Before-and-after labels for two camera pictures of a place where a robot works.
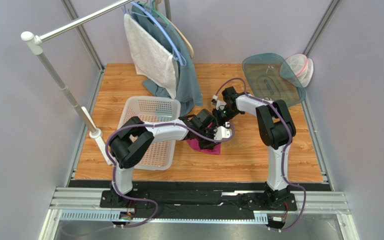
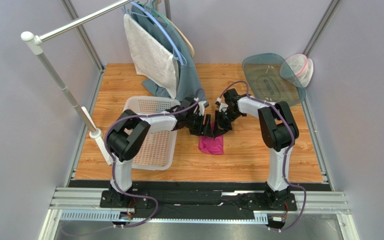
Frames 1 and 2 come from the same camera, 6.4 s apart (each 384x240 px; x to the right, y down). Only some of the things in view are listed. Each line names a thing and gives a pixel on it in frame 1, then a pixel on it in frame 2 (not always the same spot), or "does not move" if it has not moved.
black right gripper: (221, 120) does not move
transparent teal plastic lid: (270, 78) does not move
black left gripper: (210, 145) to (199, 130)
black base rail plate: (151, 200) does not move
